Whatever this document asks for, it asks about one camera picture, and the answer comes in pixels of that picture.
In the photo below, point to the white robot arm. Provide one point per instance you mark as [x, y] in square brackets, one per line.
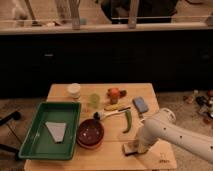
[161, 125]

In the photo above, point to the blue grey sponge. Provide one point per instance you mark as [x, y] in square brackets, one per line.
[140, 105]

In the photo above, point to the orange toy carrot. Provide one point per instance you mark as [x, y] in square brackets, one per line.
[115, 94]

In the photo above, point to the wooden black felt eraser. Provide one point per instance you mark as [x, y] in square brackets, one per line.
[130, 148]

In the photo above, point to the orange bowl underneath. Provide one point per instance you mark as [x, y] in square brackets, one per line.
[90, 147]

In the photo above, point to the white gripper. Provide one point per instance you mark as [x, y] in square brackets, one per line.
[145, 139]

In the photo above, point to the white handled brush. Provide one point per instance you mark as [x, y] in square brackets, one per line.
[100, 115]

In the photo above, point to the yellow toy corn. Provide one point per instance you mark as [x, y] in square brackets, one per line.
[114, 107]

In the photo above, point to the green translucent cup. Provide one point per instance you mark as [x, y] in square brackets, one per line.
[94, 100]

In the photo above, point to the grey folded cloth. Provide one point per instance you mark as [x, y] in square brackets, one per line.
[57, 131]

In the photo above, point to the dark red bowl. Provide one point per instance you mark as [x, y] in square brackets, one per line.
[90, 132]

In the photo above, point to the green plastic tray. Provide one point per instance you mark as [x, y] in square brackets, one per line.
[39, 144]

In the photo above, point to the white cup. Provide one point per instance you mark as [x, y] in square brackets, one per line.
[74, 90]

